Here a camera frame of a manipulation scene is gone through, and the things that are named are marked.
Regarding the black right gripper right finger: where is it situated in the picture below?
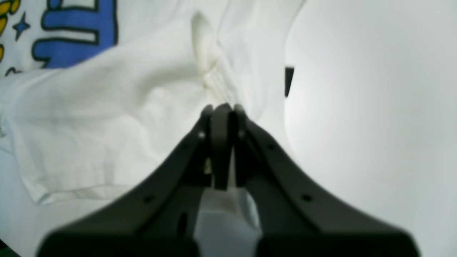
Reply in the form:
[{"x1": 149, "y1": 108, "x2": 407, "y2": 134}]
[{"x1": 233, "y1": 104, "x2": 419, "y2": 257}]

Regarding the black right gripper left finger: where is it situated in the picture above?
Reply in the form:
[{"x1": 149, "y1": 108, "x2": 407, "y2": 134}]
[{"x1": 38, "y1": 104, "x2": 233, "y2": 257}]

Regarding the white printed T-shirt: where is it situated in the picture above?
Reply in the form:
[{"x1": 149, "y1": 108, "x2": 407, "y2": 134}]
[{"x1": 0, "y1": 0, "x2": 307, "y2": 257}]

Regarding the black tag on table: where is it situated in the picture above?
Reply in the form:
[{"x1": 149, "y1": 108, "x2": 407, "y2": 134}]
[{"x1": 285, "y1": 66, "x2": 295, "y2": 98}]

